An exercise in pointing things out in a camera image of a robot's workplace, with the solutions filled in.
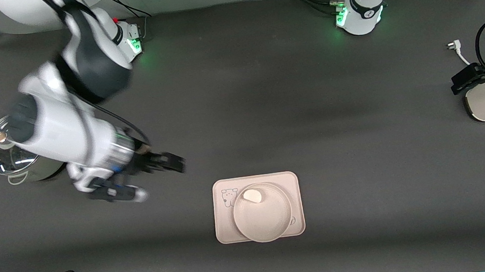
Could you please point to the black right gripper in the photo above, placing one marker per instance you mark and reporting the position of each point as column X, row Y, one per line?
column 143, row 161

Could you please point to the small white bun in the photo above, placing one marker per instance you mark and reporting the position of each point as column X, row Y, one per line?
column 252, row 195

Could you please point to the round beige plate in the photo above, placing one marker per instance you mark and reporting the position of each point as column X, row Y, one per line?
column 262, row 219

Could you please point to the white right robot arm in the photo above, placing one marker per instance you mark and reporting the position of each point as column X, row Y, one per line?
column 65, row 123

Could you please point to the beige rabbit print tray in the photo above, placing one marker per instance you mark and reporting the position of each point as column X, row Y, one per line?
column 225, row 228

